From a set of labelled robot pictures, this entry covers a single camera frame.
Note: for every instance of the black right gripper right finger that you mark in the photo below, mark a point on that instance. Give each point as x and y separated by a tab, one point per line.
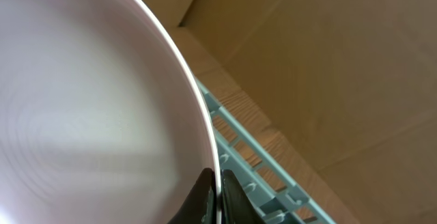
237	208

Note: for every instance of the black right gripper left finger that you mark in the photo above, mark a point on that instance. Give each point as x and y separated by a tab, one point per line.
199	207

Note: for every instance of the pink plate with food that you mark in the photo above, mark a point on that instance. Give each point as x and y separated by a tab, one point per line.
102	120

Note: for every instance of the grey dishwasher rack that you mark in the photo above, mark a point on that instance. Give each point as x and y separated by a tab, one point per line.
273	192

